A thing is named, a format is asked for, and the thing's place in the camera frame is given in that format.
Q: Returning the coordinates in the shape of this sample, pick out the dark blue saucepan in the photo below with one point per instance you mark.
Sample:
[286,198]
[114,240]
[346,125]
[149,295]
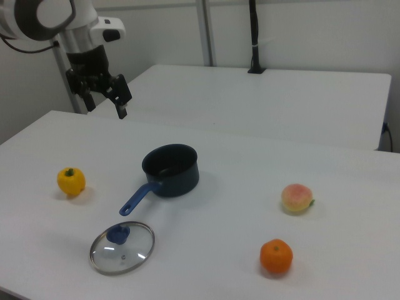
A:
[178,184]

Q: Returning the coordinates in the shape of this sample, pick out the black camera stand pole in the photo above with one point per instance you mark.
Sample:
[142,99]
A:
[254,31]

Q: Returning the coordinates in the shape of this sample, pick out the white adjacent table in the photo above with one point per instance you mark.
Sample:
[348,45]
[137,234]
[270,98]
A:
[281,103]

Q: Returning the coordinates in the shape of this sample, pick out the orange tangerine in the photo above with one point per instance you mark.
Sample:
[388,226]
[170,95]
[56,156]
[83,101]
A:
[276,257]

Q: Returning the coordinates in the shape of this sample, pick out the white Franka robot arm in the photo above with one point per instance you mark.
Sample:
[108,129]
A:
[47,12]

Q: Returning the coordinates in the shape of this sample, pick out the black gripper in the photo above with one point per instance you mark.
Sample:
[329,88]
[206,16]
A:
[87,68]

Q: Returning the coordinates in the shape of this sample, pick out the glass lid with blue knob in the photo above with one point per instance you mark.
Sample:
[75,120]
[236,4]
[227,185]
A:
[125,250]

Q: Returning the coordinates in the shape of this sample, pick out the yellow bell pepper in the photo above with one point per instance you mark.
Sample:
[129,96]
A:
[71,182]

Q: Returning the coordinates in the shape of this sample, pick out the pink yellow peach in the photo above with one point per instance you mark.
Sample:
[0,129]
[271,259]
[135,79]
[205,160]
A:
[296,198]

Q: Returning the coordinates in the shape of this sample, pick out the grey metal wall post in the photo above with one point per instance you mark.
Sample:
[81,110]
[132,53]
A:
[206,31]
[75,104]

